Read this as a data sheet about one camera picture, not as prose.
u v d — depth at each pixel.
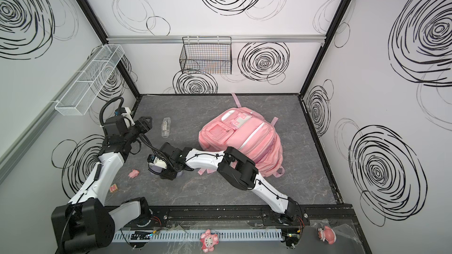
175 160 0.69
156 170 0.72
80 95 0.74
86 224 0.39
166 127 1.02
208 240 0.66
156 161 0.76
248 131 0.88
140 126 0.73
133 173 0.84
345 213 0.77
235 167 0.58
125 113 0.72
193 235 0.71
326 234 0.68
